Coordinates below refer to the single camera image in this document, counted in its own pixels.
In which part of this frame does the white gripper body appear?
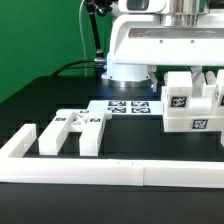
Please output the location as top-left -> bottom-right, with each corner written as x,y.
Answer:
109,13 -> 224,66

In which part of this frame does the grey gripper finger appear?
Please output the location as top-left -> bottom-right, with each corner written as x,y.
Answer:
191,66 -> 202,80
148,65 -> 158,92

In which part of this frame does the white chair seat part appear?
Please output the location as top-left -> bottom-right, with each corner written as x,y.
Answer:
160,71 -> 224,134

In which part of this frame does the white chair back frame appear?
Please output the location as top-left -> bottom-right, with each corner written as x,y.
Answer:
38,109 -> 112,156

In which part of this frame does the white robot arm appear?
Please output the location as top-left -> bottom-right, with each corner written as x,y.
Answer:
102,0 -> 224,86

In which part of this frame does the white fiducial marker sheet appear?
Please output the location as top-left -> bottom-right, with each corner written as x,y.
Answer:
87,100 -> 162,116

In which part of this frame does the white tagged cube nut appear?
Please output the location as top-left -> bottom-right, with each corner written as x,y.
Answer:
220,131 -> 224,147

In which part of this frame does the white U-shaped obstacle fence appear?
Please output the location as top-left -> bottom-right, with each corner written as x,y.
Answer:
0,124 -> 224,189

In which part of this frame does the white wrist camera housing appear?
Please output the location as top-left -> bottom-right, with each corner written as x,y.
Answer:
118,0 -> 166,13

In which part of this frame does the grey thin cable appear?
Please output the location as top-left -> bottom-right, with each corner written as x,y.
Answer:
78,0 -> 88,76

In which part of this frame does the black cable bundle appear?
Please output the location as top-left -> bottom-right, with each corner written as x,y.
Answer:
50,59 -> 108,78

